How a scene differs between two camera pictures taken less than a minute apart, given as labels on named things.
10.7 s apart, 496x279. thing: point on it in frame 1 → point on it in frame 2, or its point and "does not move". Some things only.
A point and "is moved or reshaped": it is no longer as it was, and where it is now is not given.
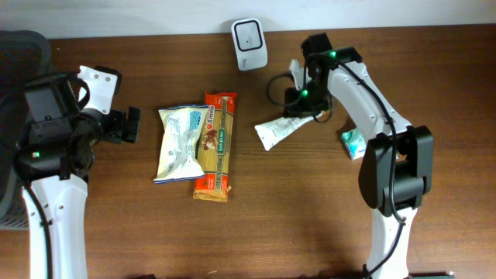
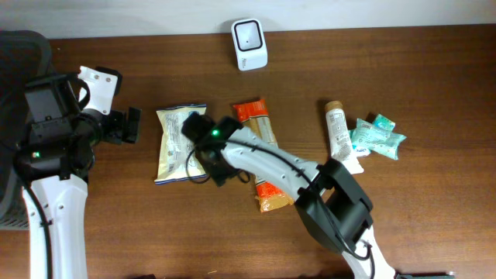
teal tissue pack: x=354 y=143 is moved or reshaped
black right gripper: x=296 y=109 → x=194 y=126
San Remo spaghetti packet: x=215 y=148 → x=253 y=115
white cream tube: x=270 y=132 → x=341 y=142
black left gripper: x=130 y=124 does not move
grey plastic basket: x=25 y=56 does not move
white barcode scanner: x=249 y=43 does not move
